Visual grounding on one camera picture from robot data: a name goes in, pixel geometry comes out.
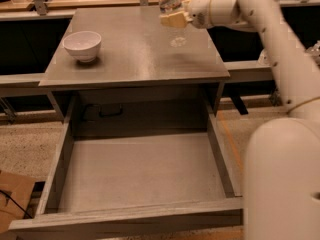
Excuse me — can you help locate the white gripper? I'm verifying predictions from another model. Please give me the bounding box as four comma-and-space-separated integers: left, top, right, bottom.
160, 0, 212, 29

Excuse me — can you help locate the clear plastic water bottle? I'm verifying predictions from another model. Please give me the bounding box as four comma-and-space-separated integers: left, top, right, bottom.
159, 0, 186, 48

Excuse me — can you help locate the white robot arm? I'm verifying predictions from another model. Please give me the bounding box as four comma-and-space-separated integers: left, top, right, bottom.
159, 0, 320, 240

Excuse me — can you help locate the grey cabinet with top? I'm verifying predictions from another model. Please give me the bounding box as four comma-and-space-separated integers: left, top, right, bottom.
40, 7, 229, 139

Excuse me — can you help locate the clear soap dispenser bottle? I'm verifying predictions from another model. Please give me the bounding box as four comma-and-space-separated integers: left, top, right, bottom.
258, 49, 269, 66

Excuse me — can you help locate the open grey top drawer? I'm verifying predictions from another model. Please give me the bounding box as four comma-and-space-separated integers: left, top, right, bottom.
8, 95, 246, 240

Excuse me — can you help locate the white ceramic bowl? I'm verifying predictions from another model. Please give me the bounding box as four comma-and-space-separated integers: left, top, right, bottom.
62, 31, 102, 63

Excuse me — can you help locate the brown cardboard box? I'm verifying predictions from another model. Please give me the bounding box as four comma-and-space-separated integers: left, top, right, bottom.
0, 170, 35, 233

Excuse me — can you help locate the grey metal rail shelf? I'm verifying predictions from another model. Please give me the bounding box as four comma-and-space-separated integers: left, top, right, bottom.
0, 60, 273, 97

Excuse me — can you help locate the black drawer handle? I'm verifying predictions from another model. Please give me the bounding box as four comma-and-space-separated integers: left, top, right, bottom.
81, 104, 123, 121

